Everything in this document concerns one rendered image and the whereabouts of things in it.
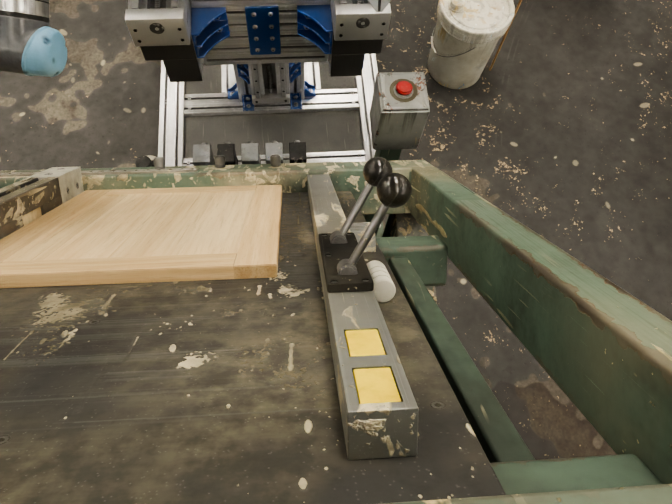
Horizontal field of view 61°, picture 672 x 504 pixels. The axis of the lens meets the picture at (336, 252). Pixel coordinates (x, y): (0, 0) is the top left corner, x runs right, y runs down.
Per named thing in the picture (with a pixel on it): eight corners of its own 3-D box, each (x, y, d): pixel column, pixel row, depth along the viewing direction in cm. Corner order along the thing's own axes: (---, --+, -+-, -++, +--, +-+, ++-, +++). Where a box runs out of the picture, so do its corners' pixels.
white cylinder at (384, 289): (395, 302, 67) (385, 279, 75) (396, 279, 66) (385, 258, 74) (371, 303, 67) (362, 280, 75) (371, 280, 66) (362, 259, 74)
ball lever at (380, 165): (345, 249, 77) (395, 163, 74) (348, 258, 74) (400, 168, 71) (321, 237, 77) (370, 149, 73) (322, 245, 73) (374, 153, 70)
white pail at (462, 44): (484, 40, 263) (520, -47, 219) (496, 93, 252) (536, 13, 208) (417, 42, 260) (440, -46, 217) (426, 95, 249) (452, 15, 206)
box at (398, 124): (412, 113, 155) (425, 70, 139) (416, 151, 151) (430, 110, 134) (368, 114, 155) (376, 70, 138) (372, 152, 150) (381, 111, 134)
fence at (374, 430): (329, 191, 131) (329, 174, 130) (417, 456, 40) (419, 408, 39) (307, 191, 130) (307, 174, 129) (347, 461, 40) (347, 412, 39)
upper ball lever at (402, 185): (355, 280, 66) (414, 180, 63) (358, 292, 62) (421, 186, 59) (326, 266, 65) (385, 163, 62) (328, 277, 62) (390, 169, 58)
